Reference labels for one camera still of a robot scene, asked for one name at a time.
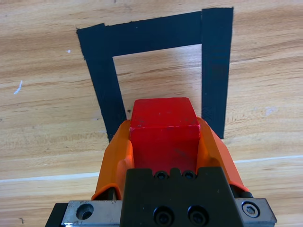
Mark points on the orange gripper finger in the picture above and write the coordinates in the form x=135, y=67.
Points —
x=217, y=153
x=113, y=160

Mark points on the red wooden block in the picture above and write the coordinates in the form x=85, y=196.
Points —
x=163, y=132

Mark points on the black tape square outline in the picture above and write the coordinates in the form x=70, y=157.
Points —
x=101, y=71

